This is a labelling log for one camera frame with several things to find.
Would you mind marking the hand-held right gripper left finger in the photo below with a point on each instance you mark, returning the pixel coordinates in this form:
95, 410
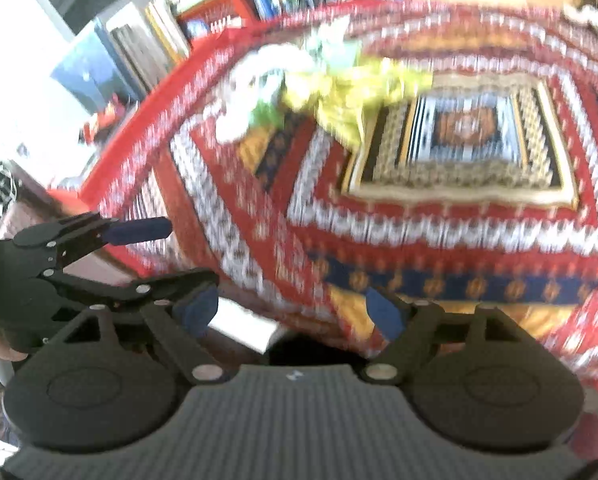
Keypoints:
196, 310

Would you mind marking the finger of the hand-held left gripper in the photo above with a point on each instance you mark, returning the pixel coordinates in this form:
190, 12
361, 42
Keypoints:
139, 230
179, 280

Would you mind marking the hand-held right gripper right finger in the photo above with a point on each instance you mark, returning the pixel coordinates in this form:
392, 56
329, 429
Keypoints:
384, 315

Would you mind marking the red patterned blanket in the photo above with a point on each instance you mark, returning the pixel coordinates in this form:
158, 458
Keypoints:
429, 230

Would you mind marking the red snack packet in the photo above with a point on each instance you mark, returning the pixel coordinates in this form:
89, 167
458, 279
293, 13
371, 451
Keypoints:
106, 117

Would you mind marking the leaning large picture books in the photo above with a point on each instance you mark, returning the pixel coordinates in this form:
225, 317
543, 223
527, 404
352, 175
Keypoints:
129, 50

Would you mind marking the white crumpled plastic wrapper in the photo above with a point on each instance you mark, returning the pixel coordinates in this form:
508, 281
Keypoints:
249, 85

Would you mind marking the red plastic crate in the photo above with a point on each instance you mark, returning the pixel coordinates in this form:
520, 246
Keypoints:
219, 12

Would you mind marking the pale green crumpled wrapper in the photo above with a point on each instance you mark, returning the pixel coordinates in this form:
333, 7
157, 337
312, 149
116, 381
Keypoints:
329, 40

